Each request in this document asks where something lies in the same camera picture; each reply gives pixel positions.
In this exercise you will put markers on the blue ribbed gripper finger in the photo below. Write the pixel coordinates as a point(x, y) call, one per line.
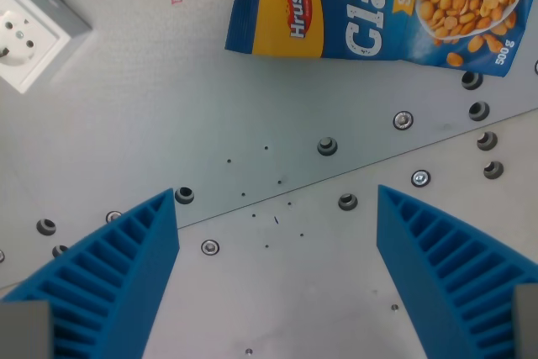
point(138, 266)
point(412, 249)

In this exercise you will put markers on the grey rubber bushing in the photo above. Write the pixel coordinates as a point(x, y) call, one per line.
point(46, 227)
point(471, 80)
point(327, 147)
point(184, 195)
point(348, 202)
point(59, 251)

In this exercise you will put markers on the blue Hrusty peanut bag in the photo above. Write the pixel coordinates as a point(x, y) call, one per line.
point(378, 6)

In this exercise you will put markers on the white wall socket grey base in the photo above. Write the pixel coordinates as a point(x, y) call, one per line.
point(29, 39)

